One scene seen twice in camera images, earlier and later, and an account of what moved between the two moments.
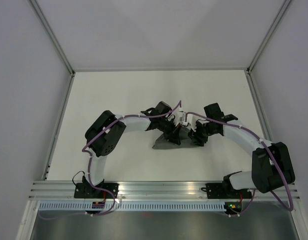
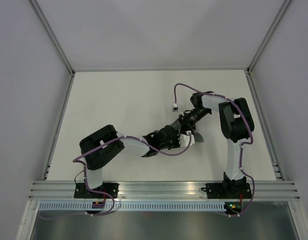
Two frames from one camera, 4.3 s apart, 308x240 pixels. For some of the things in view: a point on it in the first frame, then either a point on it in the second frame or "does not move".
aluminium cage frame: [103, 72] does not move
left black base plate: [86, 190] does not move
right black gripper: [195, 136] → [185, 124]
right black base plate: [221, 191] does not move
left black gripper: [173, 134] → [177, 136]
